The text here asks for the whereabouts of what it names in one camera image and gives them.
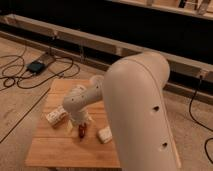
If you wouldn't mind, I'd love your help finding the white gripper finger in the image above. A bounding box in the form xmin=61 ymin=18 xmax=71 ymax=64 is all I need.
xmin=87 ymin=115 xmax=93 ymax=123
xmin=67 ymin=121 xmax=73 ymax=132

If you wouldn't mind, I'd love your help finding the dark red pepper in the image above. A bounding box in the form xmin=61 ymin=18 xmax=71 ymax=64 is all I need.
xmin=78 ymin=123 xmax=87 ymax=139

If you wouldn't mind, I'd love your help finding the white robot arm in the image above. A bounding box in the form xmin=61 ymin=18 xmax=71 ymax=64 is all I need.
xmin=62 ymin=52 xmax=180 ymax=171

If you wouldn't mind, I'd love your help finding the white sponge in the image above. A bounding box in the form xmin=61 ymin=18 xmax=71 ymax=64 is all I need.
xmin=97 ymin=126 xmax=112 ymax=144

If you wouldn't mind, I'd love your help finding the wooden table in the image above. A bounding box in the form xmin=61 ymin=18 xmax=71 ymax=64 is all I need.
xmin=25 ymin=79 xmax=120 ymax=168

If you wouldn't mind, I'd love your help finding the translucent plastic cup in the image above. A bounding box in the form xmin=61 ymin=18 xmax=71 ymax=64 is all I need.
xmin=90 ymin=75 xmax=104 ymax=87

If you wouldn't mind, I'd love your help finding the black floor cable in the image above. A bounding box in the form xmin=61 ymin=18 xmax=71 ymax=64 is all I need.
xmin=0 ymin=39 xmax=81 ymax=90

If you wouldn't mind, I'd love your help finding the black cable at right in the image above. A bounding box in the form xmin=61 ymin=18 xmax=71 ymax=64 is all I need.
xmin=188 ymin=74 xmax=213 ymax=165

